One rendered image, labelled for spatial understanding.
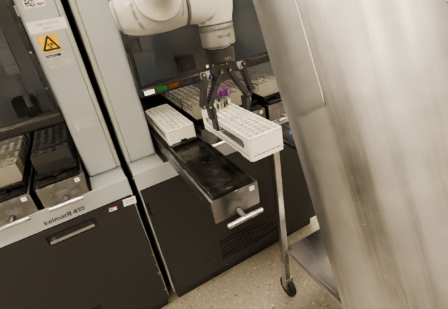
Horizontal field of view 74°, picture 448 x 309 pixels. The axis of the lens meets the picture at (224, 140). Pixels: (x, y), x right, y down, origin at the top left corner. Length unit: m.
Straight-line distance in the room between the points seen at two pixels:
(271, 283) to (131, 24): 1.27
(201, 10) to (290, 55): 0.60
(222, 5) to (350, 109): 0.64
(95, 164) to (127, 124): 0.18
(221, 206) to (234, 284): 0.87
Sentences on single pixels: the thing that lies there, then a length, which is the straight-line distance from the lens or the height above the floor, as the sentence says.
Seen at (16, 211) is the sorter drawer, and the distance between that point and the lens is 1.11.
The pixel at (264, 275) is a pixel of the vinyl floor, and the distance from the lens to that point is 1.60.
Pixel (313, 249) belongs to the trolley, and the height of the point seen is 0.28.
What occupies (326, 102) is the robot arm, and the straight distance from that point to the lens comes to 0.17.
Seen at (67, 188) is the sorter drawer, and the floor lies 0.78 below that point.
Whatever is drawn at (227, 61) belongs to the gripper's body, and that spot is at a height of 1.08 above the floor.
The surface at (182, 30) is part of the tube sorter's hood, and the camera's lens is 1.10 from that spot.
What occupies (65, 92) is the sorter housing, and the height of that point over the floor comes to 1.05.
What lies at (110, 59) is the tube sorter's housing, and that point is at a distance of 1.06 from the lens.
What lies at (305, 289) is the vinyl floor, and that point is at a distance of 1.55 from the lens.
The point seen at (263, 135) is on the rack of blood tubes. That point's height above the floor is 0.92.
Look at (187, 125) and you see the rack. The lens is 1.02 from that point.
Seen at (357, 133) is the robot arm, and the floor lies 1.18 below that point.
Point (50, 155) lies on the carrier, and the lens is 1.11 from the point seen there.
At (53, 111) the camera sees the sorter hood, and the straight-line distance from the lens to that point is 1.07.
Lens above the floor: 1.25
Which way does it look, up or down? 26 degrees down
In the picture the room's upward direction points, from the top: 10 degrees counter-clockwise
